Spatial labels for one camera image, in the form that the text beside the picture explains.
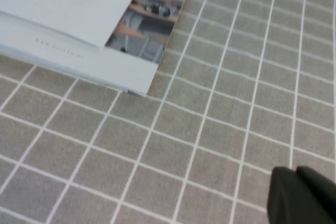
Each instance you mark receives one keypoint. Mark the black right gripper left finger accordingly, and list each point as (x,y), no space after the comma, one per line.
(286,197)

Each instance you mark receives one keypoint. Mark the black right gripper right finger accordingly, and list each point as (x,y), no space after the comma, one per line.
(323,195)

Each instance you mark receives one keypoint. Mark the grey white-grid tablecloth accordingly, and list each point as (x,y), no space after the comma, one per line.
(183,142)

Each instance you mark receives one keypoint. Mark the white stacked booklet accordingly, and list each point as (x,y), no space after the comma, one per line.
(134,93)

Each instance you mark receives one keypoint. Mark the brochure with robot office cover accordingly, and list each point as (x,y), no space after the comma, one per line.
(147,19)

